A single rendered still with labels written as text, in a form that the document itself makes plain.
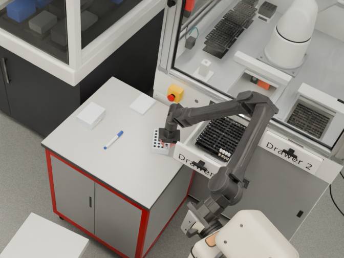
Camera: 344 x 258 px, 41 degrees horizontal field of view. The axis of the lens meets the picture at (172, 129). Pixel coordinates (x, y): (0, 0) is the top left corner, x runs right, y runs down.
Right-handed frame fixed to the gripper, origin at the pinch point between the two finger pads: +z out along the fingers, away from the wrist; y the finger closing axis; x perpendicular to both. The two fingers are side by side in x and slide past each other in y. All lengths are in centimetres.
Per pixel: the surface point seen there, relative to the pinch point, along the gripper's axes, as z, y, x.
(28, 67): 17, 79, -59
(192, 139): -3.7, -12.0, -2.3
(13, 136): 83, 95, -58
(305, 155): -11, -64, 6
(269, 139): -8.3, -48.5, -3.1
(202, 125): -5.2, -16.7, -10.3
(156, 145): 1.7, 4.9, -0.7
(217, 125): -8.7, -23.5, -8.6
